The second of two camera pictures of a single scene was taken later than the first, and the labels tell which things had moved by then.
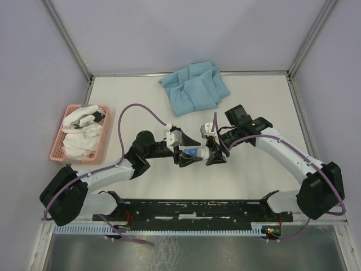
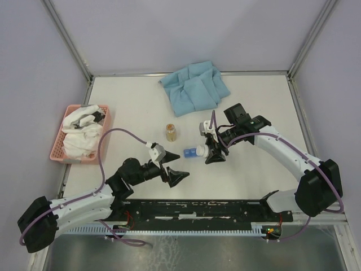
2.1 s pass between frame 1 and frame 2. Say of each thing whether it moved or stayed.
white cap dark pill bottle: stayed
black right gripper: stayed
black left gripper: moved
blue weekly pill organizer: stayed
